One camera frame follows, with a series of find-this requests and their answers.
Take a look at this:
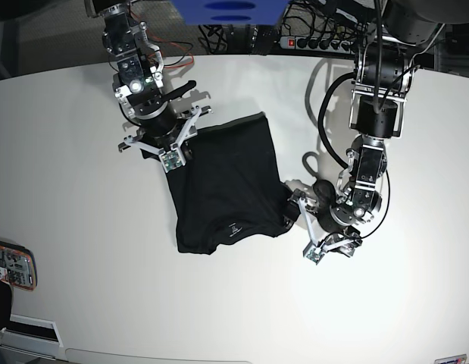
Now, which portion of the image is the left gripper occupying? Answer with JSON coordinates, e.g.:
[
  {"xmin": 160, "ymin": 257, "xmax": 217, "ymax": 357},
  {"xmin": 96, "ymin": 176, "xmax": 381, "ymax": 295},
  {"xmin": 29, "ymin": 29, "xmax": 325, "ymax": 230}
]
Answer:
[{"xmin": 283, "ymin": 180, "xmax": 362, "ymax": 258}]

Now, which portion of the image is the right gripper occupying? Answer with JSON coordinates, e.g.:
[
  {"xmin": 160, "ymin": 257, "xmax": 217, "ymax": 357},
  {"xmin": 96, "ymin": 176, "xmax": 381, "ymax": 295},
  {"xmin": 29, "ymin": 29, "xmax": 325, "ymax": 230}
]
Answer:
[{"xmin": 118, "ymin": 104, "xmax": 212, "ymax": 163}]

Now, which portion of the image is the black T-shirt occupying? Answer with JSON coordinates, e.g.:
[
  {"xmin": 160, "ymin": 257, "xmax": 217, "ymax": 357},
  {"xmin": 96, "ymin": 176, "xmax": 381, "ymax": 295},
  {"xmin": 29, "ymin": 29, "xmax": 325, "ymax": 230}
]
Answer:
[{"xmin": 139, "ymin": 111, "xmax": 300, "ymax": 256}]

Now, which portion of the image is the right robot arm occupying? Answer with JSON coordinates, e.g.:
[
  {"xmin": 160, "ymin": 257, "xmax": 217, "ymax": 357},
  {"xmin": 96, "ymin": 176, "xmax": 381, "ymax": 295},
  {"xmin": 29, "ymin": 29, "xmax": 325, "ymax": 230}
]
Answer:
[{"xmin": 84, "ymin": 1, "xmax": 211, "ymax": 172}]

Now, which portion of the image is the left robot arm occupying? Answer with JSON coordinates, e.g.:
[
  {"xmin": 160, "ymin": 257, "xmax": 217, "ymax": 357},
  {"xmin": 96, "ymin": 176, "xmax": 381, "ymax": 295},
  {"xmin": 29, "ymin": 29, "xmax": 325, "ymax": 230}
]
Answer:
[{"xmin": 285, "ymin": 1, "xmax": 444, "ymax": 263}]

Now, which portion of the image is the white power strip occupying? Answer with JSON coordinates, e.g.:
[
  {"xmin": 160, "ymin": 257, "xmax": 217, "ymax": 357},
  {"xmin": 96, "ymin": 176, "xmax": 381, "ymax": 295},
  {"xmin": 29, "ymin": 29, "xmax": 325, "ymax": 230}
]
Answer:
[{"xmin": 278, "ymin": 36, "xmax": 355, "ymax": 55}]

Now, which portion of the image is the small printed package corner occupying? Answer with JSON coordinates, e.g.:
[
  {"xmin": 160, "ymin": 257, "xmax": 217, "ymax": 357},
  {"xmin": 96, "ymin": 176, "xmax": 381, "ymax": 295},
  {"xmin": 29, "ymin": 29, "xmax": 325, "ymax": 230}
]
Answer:
[{"xmin": 434, "ymin": 354, "xmax": 467, "ymax": 364}]

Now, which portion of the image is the white tray with black slot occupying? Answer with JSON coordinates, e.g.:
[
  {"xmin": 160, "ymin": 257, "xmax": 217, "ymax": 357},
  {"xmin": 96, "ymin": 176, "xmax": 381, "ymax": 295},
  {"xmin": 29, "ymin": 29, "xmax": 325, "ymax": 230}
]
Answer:
[{"xmin": 0, "ymin": 314, "xmax": 64, "ymax": 360}]

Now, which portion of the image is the black round object at left edge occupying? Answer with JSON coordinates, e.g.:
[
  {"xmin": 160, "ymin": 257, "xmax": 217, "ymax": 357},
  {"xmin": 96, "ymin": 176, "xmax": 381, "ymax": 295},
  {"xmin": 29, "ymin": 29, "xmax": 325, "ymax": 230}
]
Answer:
[{"xmin": 0, "ymin": 281, "xmax": 13, "ymax": 330}]

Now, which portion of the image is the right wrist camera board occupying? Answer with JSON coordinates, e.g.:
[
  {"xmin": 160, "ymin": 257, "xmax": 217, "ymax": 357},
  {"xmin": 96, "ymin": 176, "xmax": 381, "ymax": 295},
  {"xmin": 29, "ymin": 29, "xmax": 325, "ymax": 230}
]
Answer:
[{"xmin": 159, "ymin": 148, "xmax": 186, "ymax": 173}]

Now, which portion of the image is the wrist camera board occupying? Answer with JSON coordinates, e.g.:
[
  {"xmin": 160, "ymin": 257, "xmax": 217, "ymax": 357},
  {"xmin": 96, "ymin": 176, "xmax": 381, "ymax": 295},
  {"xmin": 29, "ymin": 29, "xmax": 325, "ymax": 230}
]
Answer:
[
  {"xmin": 159, "ymin": 148, "xmax": 186, "ymax": 173},
  {"xmin": 303, "ymin": 243, "xmax": 325, "ymax": 265}
]

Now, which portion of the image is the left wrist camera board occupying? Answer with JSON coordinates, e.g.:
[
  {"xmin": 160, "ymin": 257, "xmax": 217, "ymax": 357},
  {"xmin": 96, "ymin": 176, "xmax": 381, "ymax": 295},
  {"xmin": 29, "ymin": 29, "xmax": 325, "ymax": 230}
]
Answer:
[{"xmin": 303, "ymin": 243, "xmax": 325, "ymax": 265}]

